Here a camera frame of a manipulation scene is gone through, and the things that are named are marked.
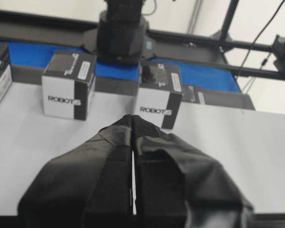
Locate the black hanging cable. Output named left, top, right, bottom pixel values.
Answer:
left=235, top=0, right=285, bottom=95

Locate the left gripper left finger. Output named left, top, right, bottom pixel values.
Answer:
left=18, top=115, right=133, bottom=228

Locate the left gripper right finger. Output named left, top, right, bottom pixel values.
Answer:
left=132, top=115, right=253, bottom=228

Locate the black metal frame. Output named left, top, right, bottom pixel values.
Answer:
left=147, top=0, right=285, bottom=81

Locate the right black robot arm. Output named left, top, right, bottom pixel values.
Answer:
left=96, top=0, right=146, bottom=66

